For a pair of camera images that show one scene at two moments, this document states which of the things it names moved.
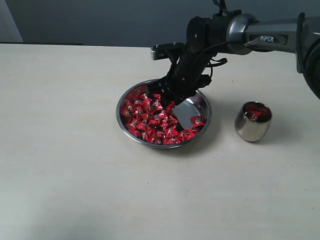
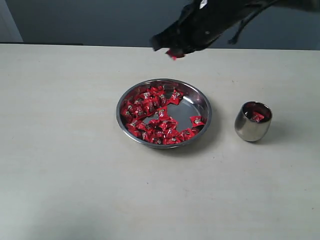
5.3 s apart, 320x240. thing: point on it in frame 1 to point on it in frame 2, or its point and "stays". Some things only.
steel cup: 253,121 stays
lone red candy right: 197,121 stays
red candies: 257,111 stays
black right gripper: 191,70 to 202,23
